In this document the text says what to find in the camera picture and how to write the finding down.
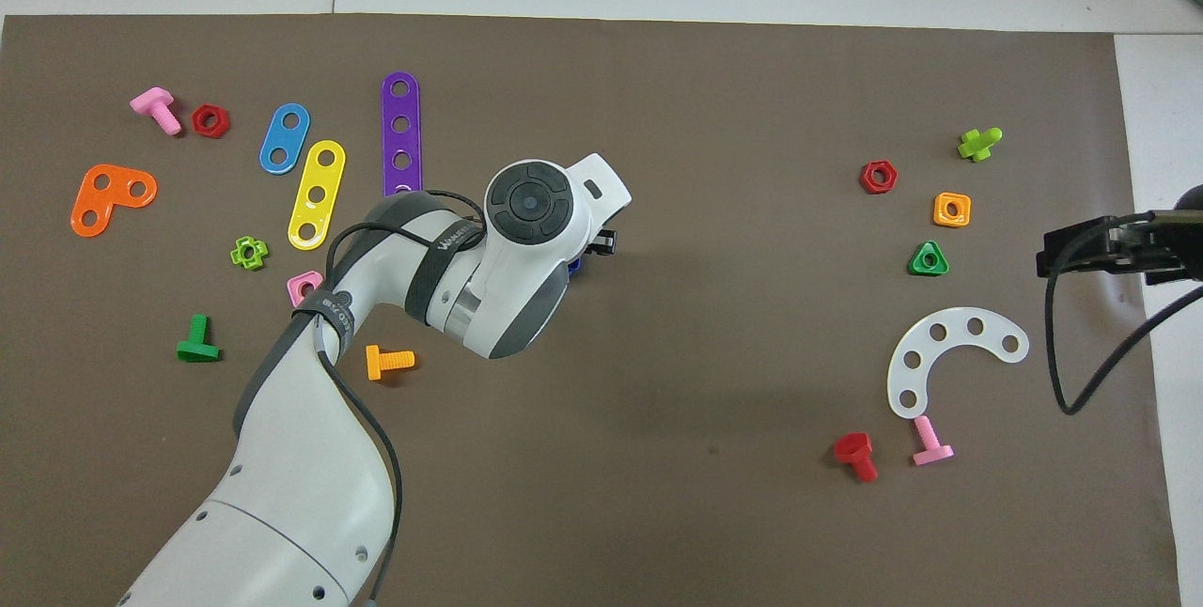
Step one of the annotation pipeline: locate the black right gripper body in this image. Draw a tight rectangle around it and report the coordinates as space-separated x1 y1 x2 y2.
1114 210 1203 287

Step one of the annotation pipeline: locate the orange square toy nut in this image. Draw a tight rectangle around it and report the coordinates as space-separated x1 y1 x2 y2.
932 192 972 229

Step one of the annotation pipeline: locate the white curved perforated plate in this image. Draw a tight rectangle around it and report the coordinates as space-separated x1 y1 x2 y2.
886 307 1031 420

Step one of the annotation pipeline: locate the lime cross-head toy bolt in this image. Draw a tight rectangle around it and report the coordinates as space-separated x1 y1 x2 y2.
957 127 1004 163

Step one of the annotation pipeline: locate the green triangle toy nut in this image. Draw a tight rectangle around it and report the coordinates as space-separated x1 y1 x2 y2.
908 240 950 277

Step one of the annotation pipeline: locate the pink toy bolt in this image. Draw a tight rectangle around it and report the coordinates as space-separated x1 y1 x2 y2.
130 86 183 137
912 414 956 468

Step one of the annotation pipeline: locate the purple four-hole plate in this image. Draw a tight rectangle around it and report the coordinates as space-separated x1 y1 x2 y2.
381 71 424 198

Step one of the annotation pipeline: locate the orange toy bolt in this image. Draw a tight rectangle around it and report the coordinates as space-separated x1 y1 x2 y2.
365 344 416 382

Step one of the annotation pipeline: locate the yellow three-hole plate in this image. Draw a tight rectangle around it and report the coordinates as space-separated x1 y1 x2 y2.
287 139 347 252

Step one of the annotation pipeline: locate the brown table mat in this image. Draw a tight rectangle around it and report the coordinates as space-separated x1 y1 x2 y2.
0 13 1183 607

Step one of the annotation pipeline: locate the red toy bolt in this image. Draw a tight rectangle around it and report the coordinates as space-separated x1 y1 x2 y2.
833 431 880 484

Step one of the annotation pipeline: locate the blue two-hole plate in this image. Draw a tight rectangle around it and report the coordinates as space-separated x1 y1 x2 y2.
258 102 311 176

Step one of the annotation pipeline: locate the green toy bolt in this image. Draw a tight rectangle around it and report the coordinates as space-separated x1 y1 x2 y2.
176 313 223 364

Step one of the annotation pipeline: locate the orange L-shaped plate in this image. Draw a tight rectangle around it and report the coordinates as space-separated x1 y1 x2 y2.
70 163 159 239

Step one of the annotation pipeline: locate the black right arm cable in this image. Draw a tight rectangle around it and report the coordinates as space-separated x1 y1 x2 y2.
1045 212 1203 417

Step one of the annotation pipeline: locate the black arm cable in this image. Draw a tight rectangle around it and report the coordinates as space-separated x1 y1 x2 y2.
320 189 490 607
1045 212 1203 417

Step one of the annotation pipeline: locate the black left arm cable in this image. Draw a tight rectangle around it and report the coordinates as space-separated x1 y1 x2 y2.
320 189 490 607

